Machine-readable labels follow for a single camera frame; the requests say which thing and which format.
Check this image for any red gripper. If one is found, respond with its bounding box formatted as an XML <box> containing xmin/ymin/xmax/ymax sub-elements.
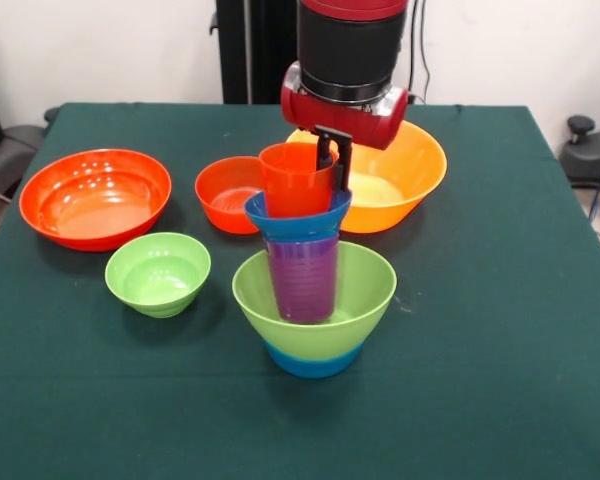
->
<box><xmin>280</xmin><ymin>60</ymin><xmax>410</xmax><ymax>194</ymax></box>

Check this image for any red plastic cup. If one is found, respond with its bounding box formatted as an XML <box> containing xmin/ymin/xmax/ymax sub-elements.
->
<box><xmin>258</xmin><ymin>142</ymin><xmax>340</xmax><ymax>220</ymax></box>

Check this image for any dark blue plastic bowl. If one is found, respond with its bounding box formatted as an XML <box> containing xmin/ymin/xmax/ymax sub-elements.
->
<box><xmin>244</xmin><ymin>187</ymin><xmax>355</xmax><ymax>245</ymax></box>

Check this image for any large orange plastic bowl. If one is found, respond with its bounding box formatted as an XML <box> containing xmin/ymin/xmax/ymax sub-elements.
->
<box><xmin>285</xmin><ymin>119</ymin><xmax>449</xmax><ymax>235</ymax></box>

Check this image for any purple plastic cup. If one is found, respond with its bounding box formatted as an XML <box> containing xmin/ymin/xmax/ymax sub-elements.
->
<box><xmin>263</xmin><ymin>232</ymin><xmax>341</xmax><ymax>324</ymax></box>

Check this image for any large green plastic bowl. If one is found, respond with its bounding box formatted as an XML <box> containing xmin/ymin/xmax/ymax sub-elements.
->
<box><xmin>231</xmin><ymin>240</ymin><xmax>398</xmax><ymax>362</ymax></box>

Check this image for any light blue plastic bowl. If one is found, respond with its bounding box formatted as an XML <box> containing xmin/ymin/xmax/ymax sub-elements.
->
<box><xmin>264</xmin><ymin>342</ymin><xmax>366</xmax><ymax>380</ymax></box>

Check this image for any small red plastic bowl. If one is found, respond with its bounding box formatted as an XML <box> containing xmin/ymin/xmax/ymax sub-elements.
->
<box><xmin>194</xmin><ymin>155</ymin><xmax>267</xmax><ymax>235</ymax></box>

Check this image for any small green plastic bowl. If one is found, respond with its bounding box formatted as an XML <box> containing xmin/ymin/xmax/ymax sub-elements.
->
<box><xmin>104</xmin><ymin>231</ymin><xmax>212</xmax><ymax>319</ymax></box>

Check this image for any large red plastic bowl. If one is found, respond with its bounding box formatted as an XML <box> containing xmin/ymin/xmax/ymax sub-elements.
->
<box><xmin>18</xmin><ymin>148</ymin><xmax>173</xmax><ymax>253</ymax></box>

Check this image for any black chair base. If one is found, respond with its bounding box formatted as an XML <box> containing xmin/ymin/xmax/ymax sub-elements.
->
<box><xmin>559</xmin><ymin>114</ymin><xmax>600</xmax><ymax>189</ymax></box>

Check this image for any dark green table cloth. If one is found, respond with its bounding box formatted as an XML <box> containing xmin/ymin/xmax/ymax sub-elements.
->
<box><xmin>0</xmin><ymin>102</ymin><xmax>600</xmax><ymax>480</ymax></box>

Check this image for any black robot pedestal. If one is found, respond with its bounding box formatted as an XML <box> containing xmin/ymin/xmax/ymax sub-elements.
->
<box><xmin>209</xmin><ymin>0</ymin><xmax>301</xmax><ymax>105</ymax></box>

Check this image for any black wall cable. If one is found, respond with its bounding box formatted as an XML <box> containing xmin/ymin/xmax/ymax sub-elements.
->
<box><xmin>408</xmin><ymin>0</ymin><xmax>432</xmax><ymax>101</ymax></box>

